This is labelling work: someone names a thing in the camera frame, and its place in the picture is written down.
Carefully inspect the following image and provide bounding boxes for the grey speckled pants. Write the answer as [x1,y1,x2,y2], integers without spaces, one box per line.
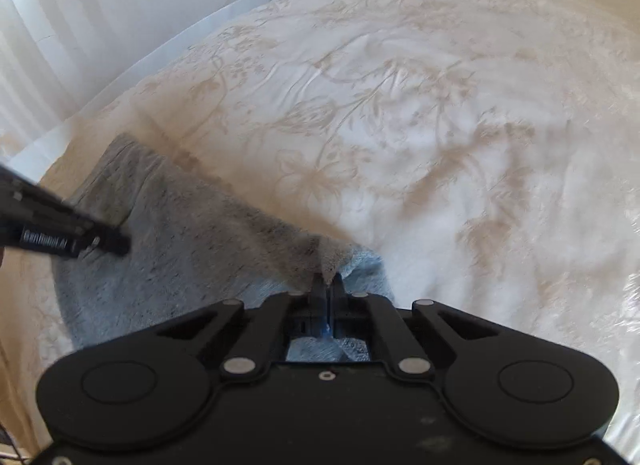
[52,134,393,349]

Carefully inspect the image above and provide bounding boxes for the cream embroidered bedspread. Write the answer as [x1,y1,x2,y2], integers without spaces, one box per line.
[0,0,640,465]

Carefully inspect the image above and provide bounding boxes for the white window curtain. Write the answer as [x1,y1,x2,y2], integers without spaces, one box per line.
[1,0,236,157]

